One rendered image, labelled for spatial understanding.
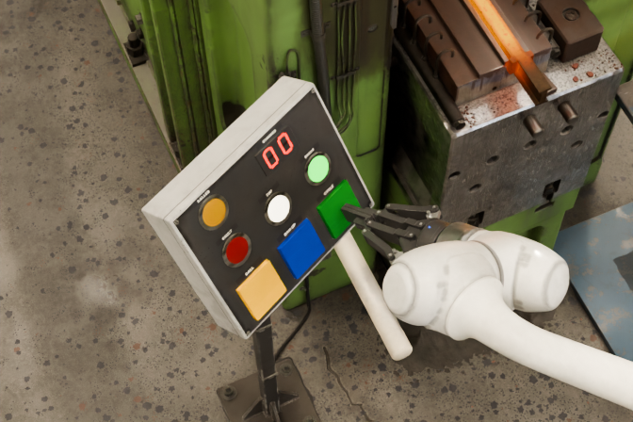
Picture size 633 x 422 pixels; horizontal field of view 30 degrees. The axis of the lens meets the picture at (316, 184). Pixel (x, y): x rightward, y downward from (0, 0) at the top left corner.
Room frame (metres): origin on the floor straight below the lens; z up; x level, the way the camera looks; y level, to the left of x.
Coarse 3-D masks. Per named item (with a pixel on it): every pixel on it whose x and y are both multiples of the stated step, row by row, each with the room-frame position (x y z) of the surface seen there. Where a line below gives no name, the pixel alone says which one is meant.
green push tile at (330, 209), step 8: (344, 184) 1.03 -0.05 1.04; (336, 192) 1.01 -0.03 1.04; (344, 192) 1.02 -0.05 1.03; (352, 192) 1.03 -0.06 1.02; (328, 200) 1.00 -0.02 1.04; (336, 200) 1.01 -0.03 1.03; (344, 200) 1.01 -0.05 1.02; (352, 200) 1.02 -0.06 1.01; (320, 208) 0.98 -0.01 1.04; (328, 208) 0.99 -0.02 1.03; (336, 208) 1.00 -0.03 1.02; (320, 216) 0.98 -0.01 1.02; (328, 216) 0.98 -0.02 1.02; (336, 216) 0.99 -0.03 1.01; (344, 216) 0.99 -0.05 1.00; (328, 224) 0.97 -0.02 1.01; (336, 224) 0.98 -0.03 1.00; (344, 224) 0.98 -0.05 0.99; (336, 232) 0.97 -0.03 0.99
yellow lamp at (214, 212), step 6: (210, 204) 0.92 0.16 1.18; (216, 204) 0.92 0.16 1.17; (222, 204) 0.92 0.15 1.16; (204, 210) 0.91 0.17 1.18; (210, 210) 0.91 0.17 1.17; (216, 210) 0.91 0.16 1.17; (222, 210) 0.92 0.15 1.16; (204, 216) 0.90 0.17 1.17; (210, 216) 0.90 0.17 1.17; (216, 216) 0.91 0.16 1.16; (222, 216) 0.91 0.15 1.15; (204, 222) 0.89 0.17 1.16; (210, 222) 0.90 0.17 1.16; (216, 222) 0.90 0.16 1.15
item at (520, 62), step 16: (480, 0) 1.45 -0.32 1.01; (480, 16) 1.42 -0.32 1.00; (496, 16) 1.41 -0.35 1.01; (496, 32) 1.38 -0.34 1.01; (512, 48) 1.34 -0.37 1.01; (512, 64) 1.30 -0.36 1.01; (528, 64) 1.29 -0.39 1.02; (528, 80) 1.27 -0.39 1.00; (544, 80) 1.26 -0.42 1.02; (544, 96) 1.24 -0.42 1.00
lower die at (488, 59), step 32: (416, 0) 1.48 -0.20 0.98; (448, 0) 1.47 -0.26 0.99; (512, 0) 1.47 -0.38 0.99; (416, 32) 1.42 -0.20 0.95; (448, 32) 1.40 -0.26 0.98; (480, 32) 1.39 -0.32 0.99; (512, 32) 1.38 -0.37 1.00; (448, 64) 1.32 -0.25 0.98; (480, 64) 1.32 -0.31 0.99; (544, 64) 1.35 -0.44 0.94
